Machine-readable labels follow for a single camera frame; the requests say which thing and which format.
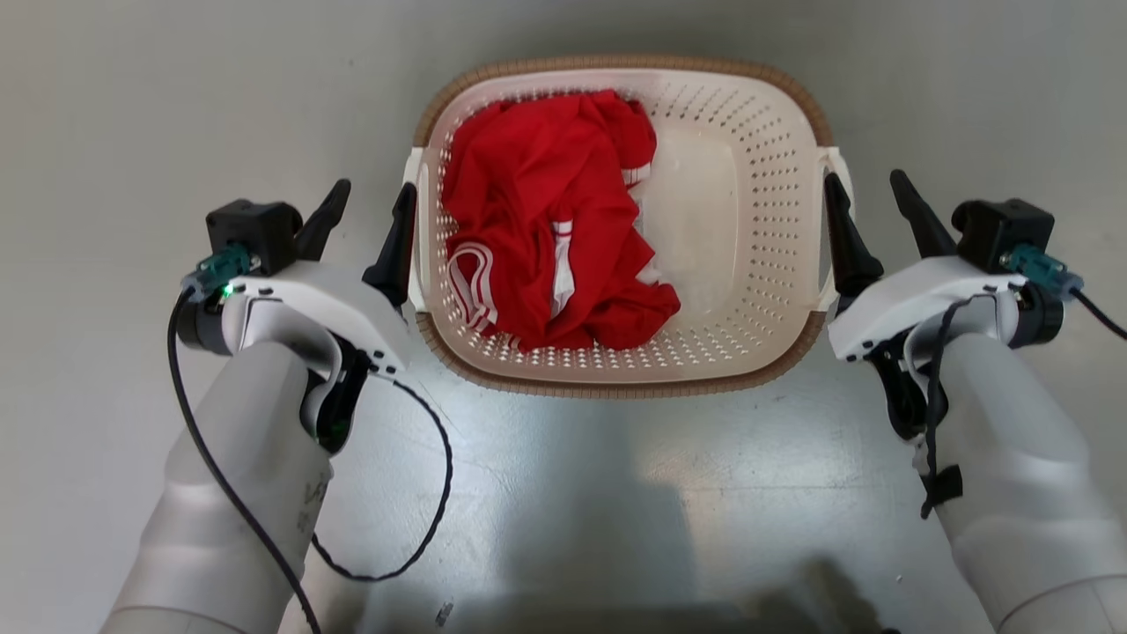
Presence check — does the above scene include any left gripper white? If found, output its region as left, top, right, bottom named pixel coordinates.
left=227, top=179, right=419, bottom=377

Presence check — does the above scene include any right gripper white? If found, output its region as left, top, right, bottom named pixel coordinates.
left=822, top=169, right=1028, bottom=363

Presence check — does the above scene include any beige perforated plastic laundry basket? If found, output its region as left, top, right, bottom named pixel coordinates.
left=403, top=55, right=855, bottom=401

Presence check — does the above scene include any red garment with white stripes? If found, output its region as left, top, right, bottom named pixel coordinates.
left=440, top=89, right=682, bottom=353

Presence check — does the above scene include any right gripper strapped black cable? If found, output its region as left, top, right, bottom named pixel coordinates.
left=918, top=294, right=998, bottom=520

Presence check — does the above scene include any right camera thin black cable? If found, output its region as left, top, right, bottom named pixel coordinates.
left=1069, top=286, right=1127, bottom=342

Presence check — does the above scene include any camera thin black cable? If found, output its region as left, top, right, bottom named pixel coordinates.
left=1069, top=286, right=1127, bottom=342
left=166, top=289, right=323, bottom=634

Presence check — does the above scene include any left gripper looping black cable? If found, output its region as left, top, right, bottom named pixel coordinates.
left=310, top=373, right=455, bottom=583

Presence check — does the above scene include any left camera thin black cable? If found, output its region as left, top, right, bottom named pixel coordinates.
left=166, top=289, right=323, bottom=634

